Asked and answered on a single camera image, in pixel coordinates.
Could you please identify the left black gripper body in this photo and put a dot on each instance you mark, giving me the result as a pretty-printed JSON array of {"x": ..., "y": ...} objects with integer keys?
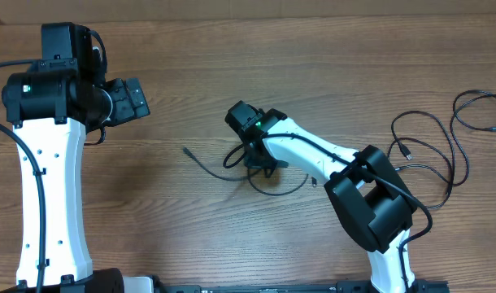
[{"x": 123, "y": 107}]

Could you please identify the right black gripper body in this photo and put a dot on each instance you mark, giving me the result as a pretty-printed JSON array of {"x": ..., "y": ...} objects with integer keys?
[{"x": 263, "y": 160}]

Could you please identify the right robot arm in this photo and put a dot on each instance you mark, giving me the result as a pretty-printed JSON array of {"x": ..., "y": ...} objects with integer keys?
[{"x": 372, "y": 203}]

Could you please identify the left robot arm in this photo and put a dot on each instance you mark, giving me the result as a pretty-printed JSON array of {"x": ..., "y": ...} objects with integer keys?
[{"x": 51, "y": 108}]

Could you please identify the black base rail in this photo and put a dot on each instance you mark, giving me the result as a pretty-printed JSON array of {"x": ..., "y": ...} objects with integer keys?
[{"x": 419, "y": 286}]

